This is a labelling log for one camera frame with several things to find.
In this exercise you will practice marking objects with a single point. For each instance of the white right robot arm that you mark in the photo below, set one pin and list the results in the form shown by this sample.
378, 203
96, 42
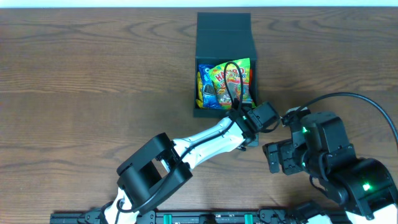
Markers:
319, 146

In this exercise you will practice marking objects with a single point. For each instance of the red candy bag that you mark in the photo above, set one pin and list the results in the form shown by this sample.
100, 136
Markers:
250, 78

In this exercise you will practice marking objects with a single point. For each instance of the yellow snack bag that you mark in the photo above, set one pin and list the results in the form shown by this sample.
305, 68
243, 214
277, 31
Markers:
199, 99

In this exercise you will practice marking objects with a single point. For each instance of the black gift box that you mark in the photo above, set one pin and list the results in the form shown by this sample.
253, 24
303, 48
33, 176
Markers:
222, 37

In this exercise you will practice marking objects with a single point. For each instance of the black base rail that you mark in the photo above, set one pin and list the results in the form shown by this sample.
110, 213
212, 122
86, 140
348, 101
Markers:
308, 212

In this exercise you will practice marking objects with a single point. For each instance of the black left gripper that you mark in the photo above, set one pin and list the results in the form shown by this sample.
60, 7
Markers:
236, 106

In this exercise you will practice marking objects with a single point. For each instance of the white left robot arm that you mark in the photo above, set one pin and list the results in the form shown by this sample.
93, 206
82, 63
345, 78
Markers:
162, 165

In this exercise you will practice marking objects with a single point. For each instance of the Haribo gummy worms bag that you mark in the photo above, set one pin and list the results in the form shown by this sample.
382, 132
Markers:
229, 86

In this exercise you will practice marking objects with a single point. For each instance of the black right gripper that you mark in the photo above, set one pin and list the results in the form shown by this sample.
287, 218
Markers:
280, 156

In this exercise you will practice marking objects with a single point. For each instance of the blue Oreo cookie pack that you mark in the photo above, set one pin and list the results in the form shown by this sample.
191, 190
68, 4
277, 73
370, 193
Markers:
210, 100

